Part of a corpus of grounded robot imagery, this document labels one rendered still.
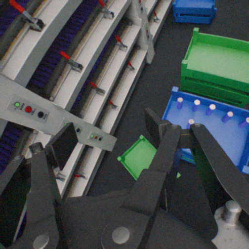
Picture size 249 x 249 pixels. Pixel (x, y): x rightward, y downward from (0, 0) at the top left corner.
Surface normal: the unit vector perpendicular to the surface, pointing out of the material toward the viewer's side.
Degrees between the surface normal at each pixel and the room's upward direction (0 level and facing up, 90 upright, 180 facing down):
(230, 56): 0
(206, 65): 0
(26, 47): 20
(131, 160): 0
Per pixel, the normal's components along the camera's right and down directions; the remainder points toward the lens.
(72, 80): 0.00, -0.15
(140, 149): -0.31, -0.28
